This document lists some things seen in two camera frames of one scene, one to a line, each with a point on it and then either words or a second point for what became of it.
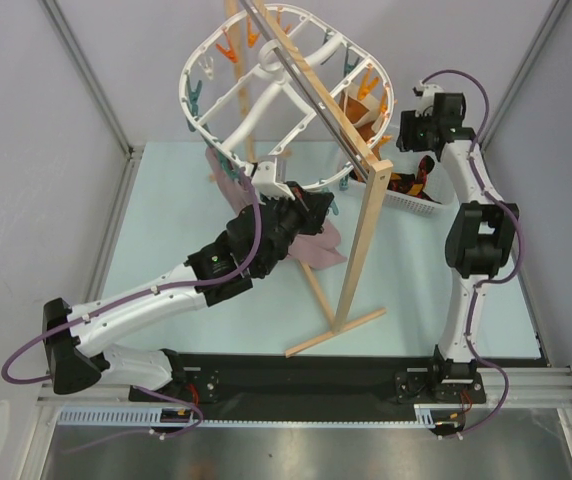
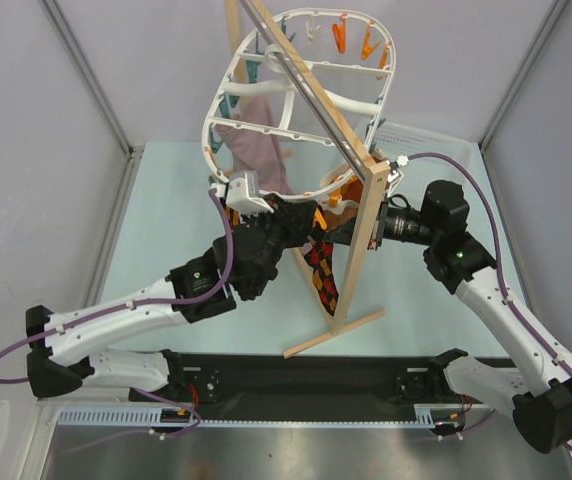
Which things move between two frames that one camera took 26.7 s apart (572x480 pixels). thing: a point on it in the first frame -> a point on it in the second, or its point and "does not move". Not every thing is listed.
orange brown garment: (354, 111) -> (350, 191)
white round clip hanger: (285, 9) -> (256, 132)
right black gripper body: (411, 132) -> (378, 228)
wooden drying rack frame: (334, 115) does not move
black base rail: (267, 387) does not move
